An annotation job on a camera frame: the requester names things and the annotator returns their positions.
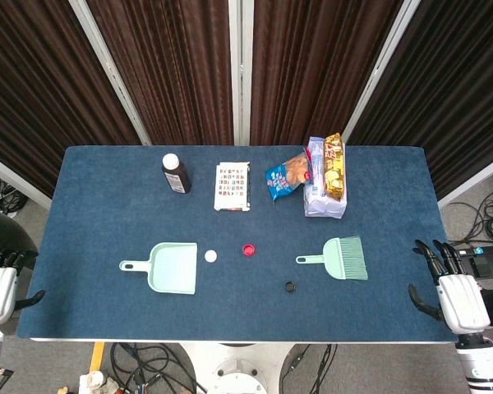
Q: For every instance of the light green dustpan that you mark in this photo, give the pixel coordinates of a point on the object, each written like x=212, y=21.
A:
x=174, y=268

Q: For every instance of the yellow floor strip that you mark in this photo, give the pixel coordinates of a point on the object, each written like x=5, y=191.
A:
x=97, y=357

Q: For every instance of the red bottle cap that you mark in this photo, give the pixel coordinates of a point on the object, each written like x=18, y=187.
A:
x=249, y=250

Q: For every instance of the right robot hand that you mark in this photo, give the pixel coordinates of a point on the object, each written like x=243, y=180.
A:
x=464, y=301

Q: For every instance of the white picture card pack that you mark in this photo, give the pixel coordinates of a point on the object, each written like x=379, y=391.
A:
x=230, y=189

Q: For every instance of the blue snack bag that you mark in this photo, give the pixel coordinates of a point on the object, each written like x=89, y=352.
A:
x=281, y=180

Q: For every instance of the blue table cloth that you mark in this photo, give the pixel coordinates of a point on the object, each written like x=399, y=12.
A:
x=246, y=316

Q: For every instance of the light green hand broom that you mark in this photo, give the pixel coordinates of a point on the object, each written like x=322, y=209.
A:
x=337, y=258

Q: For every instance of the gold snack bag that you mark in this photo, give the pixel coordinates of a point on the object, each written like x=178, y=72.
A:
x=334, y=172

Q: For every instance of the dark brown bottle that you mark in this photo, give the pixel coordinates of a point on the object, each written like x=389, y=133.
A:
x=176, y=176

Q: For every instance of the brown pleated curtain panel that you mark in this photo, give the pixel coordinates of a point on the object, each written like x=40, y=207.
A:
x=312, y=70
x=448, y=90
x=37, y=90
x=172, y=70

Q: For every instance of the white plastic package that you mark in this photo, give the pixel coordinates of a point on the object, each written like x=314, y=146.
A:
x=318, y=201

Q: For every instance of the black bottle cap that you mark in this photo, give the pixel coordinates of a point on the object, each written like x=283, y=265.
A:
x=290, y=287

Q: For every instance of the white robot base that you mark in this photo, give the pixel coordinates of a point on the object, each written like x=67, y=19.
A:
x=236, y=369

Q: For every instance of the white bottle cap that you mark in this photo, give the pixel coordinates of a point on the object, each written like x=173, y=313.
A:
x=210, y=255

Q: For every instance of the white partition frame post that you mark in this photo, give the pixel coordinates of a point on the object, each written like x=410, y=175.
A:
x=241, y=70
x=109, y=70
x=380, y=70

